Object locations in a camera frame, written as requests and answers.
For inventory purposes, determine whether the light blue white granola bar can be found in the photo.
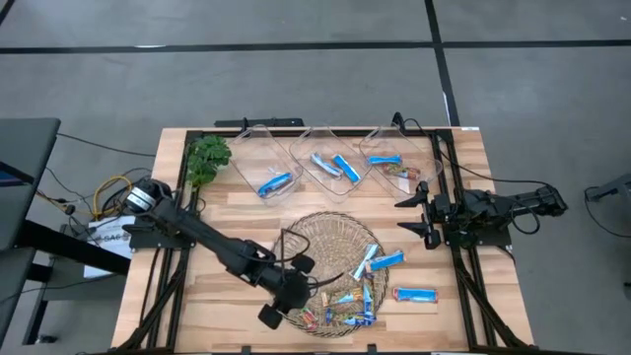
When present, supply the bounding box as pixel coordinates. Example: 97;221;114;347
349;243;381;282

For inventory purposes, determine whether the blue brown granola bar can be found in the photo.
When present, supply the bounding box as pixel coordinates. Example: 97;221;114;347
324;308;378;327

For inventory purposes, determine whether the green artificial plant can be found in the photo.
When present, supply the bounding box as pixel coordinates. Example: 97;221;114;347
185;135;233;188

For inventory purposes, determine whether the black desk crossbar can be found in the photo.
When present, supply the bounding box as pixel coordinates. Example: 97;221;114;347
14;219;132;346

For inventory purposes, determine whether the clear plastic bin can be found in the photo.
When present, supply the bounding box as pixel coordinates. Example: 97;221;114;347
288;123;375;204
358;123;445;203
229;123;305;207

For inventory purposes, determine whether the blue red-ended granola bar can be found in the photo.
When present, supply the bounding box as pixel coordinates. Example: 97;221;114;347
391;287;439;304

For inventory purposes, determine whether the round woven wicker basket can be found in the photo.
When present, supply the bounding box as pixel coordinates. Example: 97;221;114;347
266;211;390;339

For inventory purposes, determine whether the grey furniture leg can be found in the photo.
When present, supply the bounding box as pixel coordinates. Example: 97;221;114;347
585;173;631;203

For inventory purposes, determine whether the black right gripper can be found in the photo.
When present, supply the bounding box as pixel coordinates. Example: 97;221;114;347
393;180;453;250

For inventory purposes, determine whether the black power strip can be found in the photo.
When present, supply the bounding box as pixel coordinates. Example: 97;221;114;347
214;116;306;128

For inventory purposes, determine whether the black power cable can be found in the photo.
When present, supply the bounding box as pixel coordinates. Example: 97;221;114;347
403;121;556;191

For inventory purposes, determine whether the white paper sign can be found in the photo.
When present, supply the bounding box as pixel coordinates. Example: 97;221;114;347
83;214;137;280

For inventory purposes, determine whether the yellow cable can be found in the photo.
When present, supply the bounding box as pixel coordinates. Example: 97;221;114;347
93;176;134;218

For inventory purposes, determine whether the thin black floor cable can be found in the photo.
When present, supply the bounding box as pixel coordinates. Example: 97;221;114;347
56;132;157;158

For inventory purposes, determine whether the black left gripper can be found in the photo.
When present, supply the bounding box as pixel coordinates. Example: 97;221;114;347
257;252;317;331

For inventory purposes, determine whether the grey desk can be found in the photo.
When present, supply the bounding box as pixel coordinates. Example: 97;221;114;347
0;116;62;341

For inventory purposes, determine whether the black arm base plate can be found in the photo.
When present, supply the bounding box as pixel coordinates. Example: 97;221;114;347
122;216;198;250
441;206;514;249

